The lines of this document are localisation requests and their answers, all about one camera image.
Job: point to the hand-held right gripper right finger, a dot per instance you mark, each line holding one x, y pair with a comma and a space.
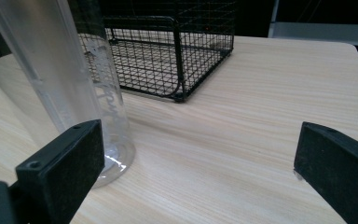
338, 168

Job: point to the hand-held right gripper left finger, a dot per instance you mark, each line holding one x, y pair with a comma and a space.
60, 169

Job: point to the white metal frame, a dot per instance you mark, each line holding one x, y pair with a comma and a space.
323, 31

